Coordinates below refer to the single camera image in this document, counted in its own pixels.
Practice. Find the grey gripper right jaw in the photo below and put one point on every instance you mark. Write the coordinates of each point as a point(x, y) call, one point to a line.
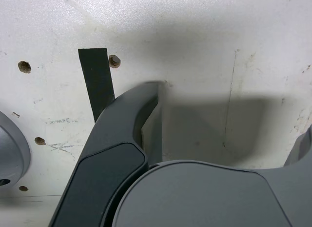
point(195, 197)

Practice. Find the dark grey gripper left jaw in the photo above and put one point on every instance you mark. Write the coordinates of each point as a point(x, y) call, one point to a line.
point(109, 151)

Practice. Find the black tape strip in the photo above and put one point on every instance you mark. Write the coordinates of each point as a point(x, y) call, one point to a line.
point(96, 78)

